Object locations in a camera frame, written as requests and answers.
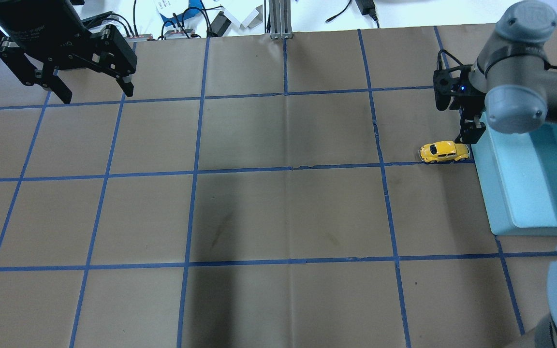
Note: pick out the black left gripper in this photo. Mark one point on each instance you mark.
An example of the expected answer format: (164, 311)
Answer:
(34, 26)

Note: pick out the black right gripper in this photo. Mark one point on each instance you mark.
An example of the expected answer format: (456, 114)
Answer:
(470, 94)

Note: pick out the yellow beetle toy car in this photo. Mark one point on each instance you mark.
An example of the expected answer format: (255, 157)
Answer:
(443, 151)

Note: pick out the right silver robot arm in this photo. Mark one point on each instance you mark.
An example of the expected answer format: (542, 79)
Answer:
(507, 101)

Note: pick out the light blue plastic bin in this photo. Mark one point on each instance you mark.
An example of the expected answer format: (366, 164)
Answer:
(518, 178)

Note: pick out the black power adapter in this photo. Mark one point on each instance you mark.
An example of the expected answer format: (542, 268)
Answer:
(366, 7)

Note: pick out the aluminium frame post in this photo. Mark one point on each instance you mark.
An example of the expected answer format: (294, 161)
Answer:
(280, 19)

